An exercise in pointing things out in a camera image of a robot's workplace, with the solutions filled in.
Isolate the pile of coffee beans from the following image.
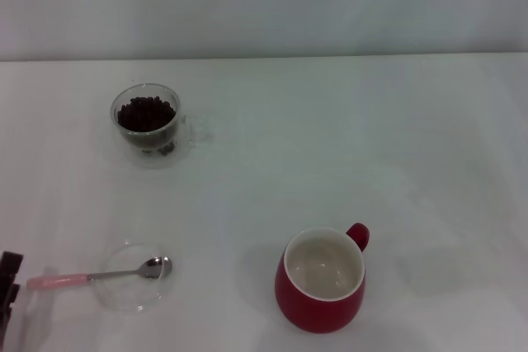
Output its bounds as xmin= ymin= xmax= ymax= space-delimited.
xmin=116 ymin=96 xmax=177 ymax=134

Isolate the pink-handled metal spoon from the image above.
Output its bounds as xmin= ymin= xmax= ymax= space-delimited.
xmin=26 ymin=256 xmax=173 ymax=292

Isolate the red mug white inside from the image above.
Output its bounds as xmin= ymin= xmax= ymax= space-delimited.
xmin=274 ymin=222 xmax=370 ymax=335

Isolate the clear glass saucer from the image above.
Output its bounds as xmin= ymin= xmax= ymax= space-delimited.
xmin=93 ymin=241 xmax=179 ymax=315

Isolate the double-wall glass cup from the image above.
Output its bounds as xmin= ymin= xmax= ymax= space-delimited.
xmin=109 ymin=82 xmax=212 ymax=171

